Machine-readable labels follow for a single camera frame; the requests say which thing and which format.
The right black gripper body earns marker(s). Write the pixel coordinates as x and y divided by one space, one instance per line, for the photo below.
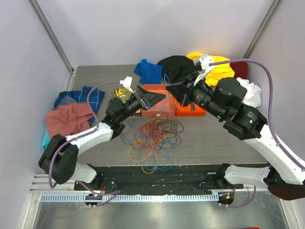
198 94

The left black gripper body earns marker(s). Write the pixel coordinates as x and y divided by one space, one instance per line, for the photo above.
134 104

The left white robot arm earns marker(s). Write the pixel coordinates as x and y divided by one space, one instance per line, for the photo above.
59 160

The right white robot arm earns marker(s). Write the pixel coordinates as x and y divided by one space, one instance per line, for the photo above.
283 177

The gold metal tin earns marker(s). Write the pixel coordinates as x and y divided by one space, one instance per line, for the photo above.
124 95

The salmon pink plastic box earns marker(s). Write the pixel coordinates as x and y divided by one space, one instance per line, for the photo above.
165 108

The orange plastic box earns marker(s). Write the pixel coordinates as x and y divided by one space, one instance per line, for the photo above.
192 110

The black cloth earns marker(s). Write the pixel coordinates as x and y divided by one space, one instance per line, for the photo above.
177 67

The yellow cloth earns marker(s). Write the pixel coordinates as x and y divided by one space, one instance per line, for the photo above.
219 72

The blue plaid cloth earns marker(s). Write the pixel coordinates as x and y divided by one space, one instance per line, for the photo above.
93 98

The dark red cloth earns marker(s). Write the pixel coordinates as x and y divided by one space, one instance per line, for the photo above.
240 69

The white cloth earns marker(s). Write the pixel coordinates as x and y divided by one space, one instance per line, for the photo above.
252 97

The salmon red cloth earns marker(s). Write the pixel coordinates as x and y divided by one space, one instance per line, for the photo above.
68 119

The teal cloth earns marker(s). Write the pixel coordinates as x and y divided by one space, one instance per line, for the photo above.
45 140

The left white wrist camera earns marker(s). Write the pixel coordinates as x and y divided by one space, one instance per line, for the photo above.
126 83

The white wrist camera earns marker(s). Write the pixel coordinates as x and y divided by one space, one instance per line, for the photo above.
204 62
126 83

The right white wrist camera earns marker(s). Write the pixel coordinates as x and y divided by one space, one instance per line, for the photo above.
204 62

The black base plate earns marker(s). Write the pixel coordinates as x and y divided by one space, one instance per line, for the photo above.
178 180

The white slotted cable duct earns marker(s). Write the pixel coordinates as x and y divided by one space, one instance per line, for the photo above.
92 198

